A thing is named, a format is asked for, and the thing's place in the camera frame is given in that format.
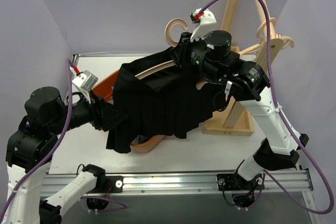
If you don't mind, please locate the wooden hanger of black skirt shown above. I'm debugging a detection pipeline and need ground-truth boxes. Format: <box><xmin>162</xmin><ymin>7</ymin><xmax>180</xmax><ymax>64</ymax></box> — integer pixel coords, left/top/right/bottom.
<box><xmin>134</xmin><ymin>18</ymin><xmax>208</xmax><ymax>91</ymax></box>

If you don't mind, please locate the black pleated skirt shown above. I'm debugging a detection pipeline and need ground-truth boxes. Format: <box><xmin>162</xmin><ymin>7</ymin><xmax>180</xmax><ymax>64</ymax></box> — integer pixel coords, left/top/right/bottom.
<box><xmin>106</xmin><ymin>60</ymin><xmax>219</xmax><ymax>153</ymax></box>

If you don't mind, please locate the wooden hanger of grey skirt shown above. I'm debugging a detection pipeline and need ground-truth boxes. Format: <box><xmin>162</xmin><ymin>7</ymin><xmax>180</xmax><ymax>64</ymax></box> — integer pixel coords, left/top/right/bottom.
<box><xmin>237</xmin><ymin>17</ymin><xmax>296</xmax><ymax>57</ymax></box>

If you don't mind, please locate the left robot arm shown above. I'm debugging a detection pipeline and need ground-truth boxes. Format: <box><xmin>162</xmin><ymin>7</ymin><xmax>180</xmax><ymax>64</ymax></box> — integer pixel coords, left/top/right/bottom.
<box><xmin>1</xmin><ymin>87</ymin><xmax>126</xmax><ymax>223</ymax></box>

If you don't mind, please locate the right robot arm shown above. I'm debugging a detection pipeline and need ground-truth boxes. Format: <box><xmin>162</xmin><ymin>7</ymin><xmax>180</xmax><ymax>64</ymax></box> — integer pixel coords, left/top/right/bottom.
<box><xmin>165</xmin><ymin>30</ymin><xmax>309</xmax><ymax>189</ymax></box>

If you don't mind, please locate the orange plastic basket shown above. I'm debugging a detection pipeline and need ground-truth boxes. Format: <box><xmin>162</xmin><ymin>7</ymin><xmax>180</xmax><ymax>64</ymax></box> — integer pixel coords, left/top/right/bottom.
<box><xmin>92</xmin><ymin>68</ymin><xmax>165</xmax><ymax>154</ymax></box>

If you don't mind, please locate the wooden clothes rack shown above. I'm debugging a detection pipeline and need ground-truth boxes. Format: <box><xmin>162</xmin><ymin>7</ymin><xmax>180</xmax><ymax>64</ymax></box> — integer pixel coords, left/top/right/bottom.
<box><xmin>201</xmin><ymin>0</ymin><xmax>286</xmax><ymax>136</ymax></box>

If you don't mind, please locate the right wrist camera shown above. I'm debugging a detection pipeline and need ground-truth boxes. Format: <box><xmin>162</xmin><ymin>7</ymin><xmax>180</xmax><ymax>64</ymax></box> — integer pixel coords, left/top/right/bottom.
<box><xmin>190</xmin><ymin>9</ymin><xmax>217</xmax><ymax>42</ymax></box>

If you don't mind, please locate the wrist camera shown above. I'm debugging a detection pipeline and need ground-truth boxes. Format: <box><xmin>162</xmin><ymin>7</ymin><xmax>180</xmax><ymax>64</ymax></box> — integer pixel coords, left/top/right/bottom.
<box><xmin>71</xmin><ymin>70</ymin><xmax>98</xmax><ymax>104</ymax></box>
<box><xmin>190</xmin><ymin>9</ymin><xmax>217</xmax><ymax>42</ymax></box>

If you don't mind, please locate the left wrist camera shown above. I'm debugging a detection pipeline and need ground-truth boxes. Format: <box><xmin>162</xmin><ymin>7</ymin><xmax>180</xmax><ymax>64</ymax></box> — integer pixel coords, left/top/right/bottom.
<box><xmin>71</xmin><ymin>70</ymin><xmax>98</xmax><ymax>104</ymax></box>

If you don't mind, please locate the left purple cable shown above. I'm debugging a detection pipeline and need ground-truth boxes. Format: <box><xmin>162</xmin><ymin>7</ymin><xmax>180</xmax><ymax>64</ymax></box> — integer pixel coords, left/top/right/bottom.
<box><xmin>0</xmin><ymin>58</ymin><xmax>82</xmax><ymax>219</ymax></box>

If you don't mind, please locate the aluminium rail table edge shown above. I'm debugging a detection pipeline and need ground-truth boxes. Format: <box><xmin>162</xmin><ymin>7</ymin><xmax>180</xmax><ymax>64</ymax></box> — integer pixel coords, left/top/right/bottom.
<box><xmin>39</xmin><ymin>54</ymin><xmax>313</xmax><ymax>198</ymax></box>

